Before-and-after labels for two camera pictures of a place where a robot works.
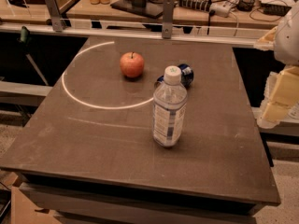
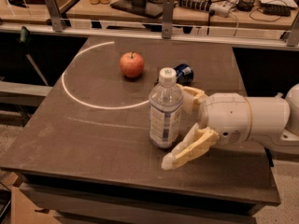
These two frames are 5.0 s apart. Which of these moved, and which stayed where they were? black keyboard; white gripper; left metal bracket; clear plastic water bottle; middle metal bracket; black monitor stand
Moved: clear plastic water bottle; white gripper
Stayed: black monitor stand; black keyboard; middle metal bracket; left metal bracket
